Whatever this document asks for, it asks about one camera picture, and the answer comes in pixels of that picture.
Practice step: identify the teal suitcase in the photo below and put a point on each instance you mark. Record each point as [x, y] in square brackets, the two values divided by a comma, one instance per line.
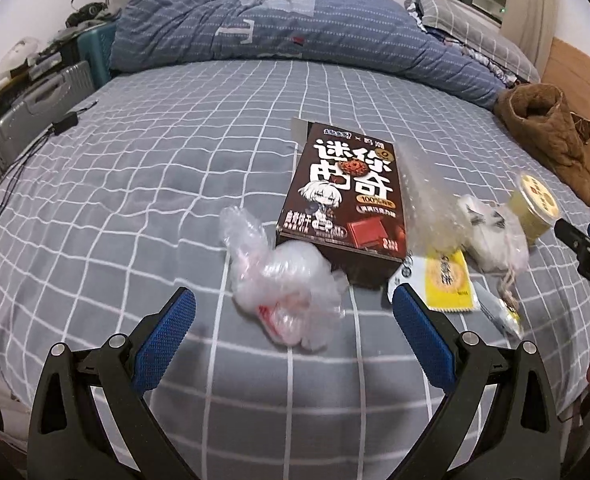
[97, 45]

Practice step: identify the dark clutter pile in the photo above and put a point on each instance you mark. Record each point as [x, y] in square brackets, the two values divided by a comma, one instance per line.
[87, 14]

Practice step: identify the yellow snack wrapper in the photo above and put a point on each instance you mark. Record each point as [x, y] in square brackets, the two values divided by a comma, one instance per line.
[450, 280]

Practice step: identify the bed with grey checked sheet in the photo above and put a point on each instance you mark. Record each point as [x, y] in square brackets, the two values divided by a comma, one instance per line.
[125, 185]

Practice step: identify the striped blue cloth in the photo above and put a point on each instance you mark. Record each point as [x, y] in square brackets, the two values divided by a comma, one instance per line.
[485, 65]

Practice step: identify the clear plastic bag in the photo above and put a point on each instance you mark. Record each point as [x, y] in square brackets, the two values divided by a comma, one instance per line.
[285, 280]

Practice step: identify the brown cookie box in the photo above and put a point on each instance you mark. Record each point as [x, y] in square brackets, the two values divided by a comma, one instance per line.
[345, 195]

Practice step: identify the grey suitcase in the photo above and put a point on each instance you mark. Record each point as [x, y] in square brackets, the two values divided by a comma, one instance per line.
[30, 110]

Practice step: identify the brown padded jacket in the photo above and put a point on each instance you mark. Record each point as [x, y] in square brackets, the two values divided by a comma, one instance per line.
[550, 135]

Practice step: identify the yellow round tub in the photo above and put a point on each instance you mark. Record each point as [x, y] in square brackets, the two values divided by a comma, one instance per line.
[530, 210]

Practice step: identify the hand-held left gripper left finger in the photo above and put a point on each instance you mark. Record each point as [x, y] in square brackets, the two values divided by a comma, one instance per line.
[165, 340]

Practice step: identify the blue striped quilt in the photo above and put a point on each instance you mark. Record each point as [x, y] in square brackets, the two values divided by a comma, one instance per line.
[325, 35]

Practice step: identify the wooden headboard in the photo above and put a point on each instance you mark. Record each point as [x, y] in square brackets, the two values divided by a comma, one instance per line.
[585, 80]

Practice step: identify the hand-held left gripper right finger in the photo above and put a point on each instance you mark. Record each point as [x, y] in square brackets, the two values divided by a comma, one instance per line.
[425, 340]

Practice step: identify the grey checked pillow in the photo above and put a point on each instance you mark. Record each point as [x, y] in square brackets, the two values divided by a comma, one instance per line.
[475, 25]

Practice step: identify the small yellow sachet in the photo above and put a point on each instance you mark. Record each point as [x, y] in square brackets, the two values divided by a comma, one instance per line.
[500, 312]

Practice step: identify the white plastic object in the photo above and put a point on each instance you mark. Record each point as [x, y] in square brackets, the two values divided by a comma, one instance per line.
[17, 55]

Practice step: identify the clear plastic tray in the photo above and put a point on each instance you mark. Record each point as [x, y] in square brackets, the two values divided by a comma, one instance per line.
[425, 195]

